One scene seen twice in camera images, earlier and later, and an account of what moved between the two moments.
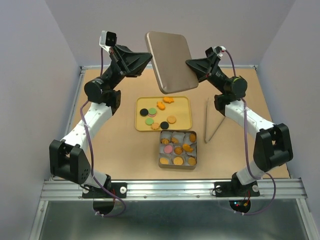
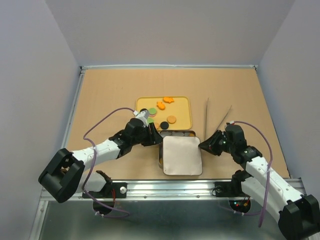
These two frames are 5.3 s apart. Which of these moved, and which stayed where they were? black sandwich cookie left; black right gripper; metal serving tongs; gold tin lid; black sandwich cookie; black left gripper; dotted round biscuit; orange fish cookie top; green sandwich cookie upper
Moved: black left gripper; black right gripper; gold tin lid
Stayed: dotted round biscuit; metal serving tongs; black sandwich cookie; green sandwich cookie upper; orange fish cookie top; black sandwich cookie left
